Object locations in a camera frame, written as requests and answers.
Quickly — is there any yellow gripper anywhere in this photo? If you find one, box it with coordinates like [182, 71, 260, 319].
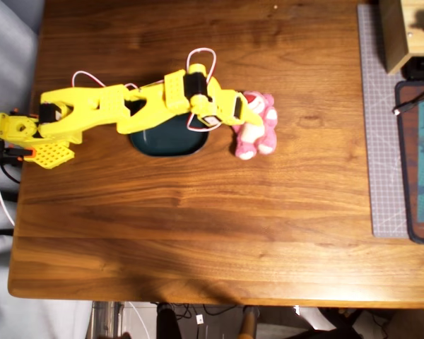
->
[189, 76, 266, 129]

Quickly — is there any pink strawberry bear plush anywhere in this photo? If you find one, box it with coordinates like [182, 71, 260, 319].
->
[232, 90, 279, 161]

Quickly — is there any dark green bin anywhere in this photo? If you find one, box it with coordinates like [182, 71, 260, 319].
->
[129, 111, 211, 158]

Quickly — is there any grey cutting mat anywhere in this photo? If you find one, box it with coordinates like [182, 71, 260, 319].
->
[356, 3, 411, 239]

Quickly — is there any wooden chair leg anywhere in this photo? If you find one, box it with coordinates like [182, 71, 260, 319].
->
[239, 306, 259, 339]

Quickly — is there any white sheet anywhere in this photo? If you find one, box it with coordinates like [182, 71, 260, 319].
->
[293, 305, 328, 331]

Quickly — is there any metal rack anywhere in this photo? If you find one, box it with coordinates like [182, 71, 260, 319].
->
[90, 301, 125, 339]

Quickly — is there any red white servo cable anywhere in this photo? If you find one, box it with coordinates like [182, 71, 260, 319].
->
[185, 112, 223, 132]
[185, 47, 218, 84]
[71, 70, 109, 89]

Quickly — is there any black post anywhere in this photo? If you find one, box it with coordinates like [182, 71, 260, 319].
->
[156, 302, 183, 339]

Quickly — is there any thin white cable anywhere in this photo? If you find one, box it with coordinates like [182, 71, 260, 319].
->
[126, 301, 150, 339]

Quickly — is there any black power cable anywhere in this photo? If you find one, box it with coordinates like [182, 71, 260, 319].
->
[0, 162, 22, 184]

